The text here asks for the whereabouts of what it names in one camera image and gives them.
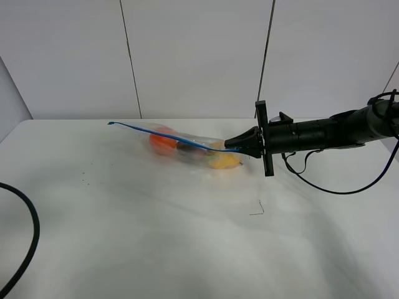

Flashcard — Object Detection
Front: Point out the yellow pear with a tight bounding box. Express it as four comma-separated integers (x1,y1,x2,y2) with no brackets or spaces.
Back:
206,141,242,169

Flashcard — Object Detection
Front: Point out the black cable left side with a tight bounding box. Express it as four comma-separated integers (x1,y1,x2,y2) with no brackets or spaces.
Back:
0,183,41,299

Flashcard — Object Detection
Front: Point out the orange fruit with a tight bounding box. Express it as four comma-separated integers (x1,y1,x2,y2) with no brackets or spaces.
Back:
148,126,177,156

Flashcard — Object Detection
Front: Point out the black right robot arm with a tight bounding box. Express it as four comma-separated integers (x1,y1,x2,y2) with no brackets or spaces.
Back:
224,98,398,177

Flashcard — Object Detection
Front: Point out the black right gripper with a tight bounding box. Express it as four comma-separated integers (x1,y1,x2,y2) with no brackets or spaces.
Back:
224,101,294,177

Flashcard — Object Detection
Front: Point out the purple eggplant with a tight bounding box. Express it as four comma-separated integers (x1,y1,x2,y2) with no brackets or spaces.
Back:
176,141,208,161

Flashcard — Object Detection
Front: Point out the clear zip bag blue zipper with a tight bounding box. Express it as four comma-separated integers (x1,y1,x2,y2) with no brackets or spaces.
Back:
108,121,249,169

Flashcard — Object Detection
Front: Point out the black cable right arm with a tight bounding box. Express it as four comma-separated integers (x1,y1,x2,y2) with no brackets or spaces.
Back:
280,88,399,195

